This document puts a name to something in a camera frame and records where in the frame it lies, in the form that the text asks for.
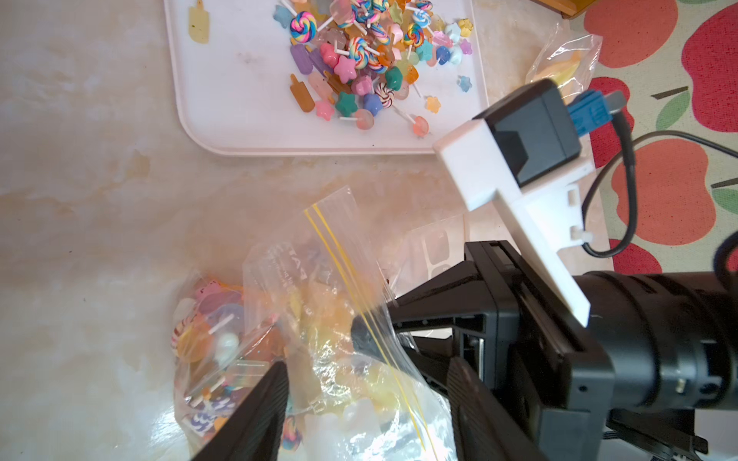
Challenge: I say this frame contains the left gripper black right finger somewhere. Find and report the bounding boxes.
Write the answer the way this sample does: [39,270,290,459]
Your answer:
[447,358,545,461]

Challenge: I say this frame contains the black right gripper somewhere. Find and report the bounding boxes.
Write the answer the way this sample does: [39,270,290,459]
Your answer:
[351,241,615,460]

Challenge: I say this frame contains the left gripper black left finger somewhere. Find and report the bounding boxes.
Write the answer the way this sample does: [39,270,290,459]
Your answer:
[192,362,288,461]

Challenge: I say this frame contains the ziploc bag of candies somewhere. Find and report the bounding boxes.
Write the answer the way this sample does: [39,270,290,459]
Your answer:
[526,22,603,104]

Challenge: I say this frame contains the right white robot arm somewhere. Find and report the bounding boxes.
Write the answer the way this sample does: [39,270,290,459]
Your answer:
[386,241,737,460]

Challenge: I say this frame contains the poured candies pile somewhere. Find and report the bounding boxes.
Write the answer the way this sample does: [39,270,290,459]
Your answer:
[186,0,475,138]

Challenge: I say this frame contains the white plastic tray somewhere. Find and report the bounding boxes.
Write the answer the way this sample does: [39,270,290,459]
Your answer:
[165,1,490,157]

